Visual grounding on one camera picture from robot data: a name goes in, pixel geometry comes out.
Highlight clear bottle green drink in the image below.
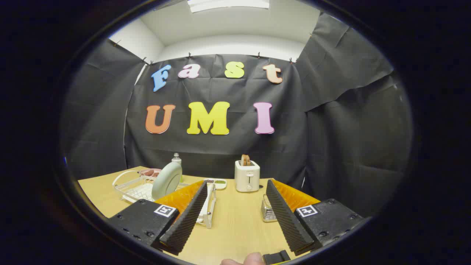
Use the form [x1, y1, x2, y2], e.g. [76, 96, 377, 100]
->
[171, 153, 183, 183]

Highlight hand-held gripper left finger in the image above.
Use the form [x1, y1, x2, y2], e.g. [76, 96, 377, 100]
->
[109, 180, 208, 256]

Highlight pale green plate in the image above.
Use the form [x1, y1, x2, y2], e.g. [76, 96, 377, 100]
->
[152, 162, 183, 201]

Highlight white wire dish rack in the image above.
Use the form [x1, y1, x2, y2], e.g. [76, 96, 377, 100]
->
[112, 169, 217, 229]

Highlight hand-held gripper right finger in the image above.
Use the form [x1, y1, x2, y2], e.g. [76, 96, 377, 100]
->
[266, 179, 370, 256]

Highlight cream toaster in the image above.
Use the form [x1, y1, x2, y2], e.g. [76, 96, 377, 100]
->
[235, 160, 261, 192]

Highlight small white divided dish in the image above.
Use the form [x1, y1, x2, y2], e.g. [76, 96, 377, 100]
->
[204, 179, 227, 190]

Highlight metal wire basket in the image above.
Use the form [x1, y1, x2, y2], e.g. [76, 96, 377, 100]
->
[261, 194, 278, 223]

